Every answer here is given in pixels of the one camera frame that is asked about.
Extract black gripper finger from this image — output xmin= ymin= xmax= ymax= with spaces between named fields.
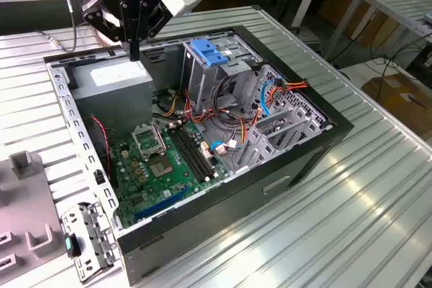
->
xmin=134 ymin=0 xmax=173 ymax=63
xmin=82 ymin=0 xmax=136 ymax=63

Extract long blue SATA wire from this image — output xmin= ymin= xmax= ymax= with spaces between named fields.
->
xmin=260 ymin=75 xmax=285 ymax=117

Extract grey metal disk bay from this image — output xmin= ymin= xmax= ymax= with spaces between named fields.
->
xmin=232 ymin=63 xmax=333 ymax=173

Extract blue plastic drive latch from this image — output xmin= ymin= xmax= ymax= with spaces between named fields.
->
xmin=190 ymin=38 xmax=230 ymax=69

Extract grey optical drive cage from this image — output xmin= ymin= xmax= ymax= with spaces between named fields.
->
xmin=180 ymin=33 xmax=264 ymax=113

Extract grey power supply unit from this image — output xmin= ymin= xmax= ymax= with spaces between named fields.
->
xmin=69 ymin=57 xmax=155 ymax=137

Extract metal socket cover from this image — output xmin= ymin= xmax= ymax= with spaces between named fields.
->
xmin=131 ymin=124 xmax=169 ymax=163

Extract thin metal locking lever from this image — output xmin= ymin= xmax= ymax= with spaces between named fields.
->
xmin=155 ymin=121 xmax=171 ymax=156

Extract black case fan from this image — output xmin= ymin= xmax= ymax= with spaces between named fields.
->
xmin=90 ymin=115 xmax=119 ymax=190

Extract black RAM slot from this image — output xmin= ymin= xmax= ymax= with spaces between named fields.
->
xmin=176 ymin=123 xmax=213 ymax=181
xmin=169 ymin=125 xmax=205 ymax=183
xmin=173 ymin=124 xmax=209 ymax=182
xmin=180 ymin=122 xmax=217 ymax=179

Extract CPU socket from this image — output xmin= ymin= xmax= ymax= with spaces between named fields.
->
xmin=148 ymin=156 xmax=175 ymax=179

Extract green motherboard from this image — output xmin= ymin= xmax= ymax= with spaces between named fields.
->
xmin=109 ymin=121 xmax=234 ymax=230

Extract blue expansion slot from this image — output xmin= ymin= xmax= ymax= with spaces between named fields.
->
xmin=134 ymin=187 xmax=190 ymax=221

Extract grey parts rack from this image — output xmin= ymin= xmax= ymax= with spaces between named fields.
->
xmin=0 ymin=151 xmax=67 ymax=287

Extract black open PC case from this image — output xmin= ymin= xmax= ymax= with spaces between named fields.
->
xmin=43 ymin=24 xmax=355 ymax=287

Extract metal slat side table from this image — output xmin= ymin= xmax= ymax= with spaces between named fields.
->
xmin=323 ymin=0 xmax=432 ymax=63

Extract brown cardboard box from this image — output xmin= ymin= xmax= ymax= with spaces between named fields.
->
xmin=360 ymin=74 xmax=432 ymax=137

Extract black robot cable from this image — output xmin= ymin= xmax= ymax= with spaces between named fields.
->
xmin=40 ymin=0 xmax=88 ymax=53

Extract yellow black power wires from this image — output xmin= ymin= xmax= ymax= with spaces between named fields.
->
xmin=161 ymin=94 xmax=182 ymax=117

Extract thick black cable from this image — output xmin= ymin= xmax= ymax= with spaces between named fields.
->
xmin=211 ymin=74 xmax=250 ymax=134

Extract red black fan wire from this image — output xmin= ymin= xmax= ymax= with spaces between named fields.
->
xmin=90 ymin=115 xmax=114 ymax=167

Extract labelled short blue SATA wire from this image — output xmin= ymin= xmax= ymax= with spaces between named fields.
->
xmin=209 ymin=140 xmax=242 ymax=154

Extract orange red wire bundle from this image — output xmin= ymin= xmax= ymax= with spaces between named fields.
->
xmin=184 ymin=88 xmax=264 ymax=146

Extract thin wires with white connector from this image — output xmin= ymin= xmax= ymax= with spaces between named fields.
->
xmin=215 ymin=139 xmax=244 ymax=157

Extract red orange disk power wire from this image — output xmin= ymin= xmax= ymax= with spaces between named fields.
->
xmin=266 ymin=78 xmax=311 ymax=109

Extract metal slot retention bracket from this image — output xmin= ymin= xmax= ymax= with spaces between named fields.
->
xmin=59 ymin=202 xmax=121 ymax=284

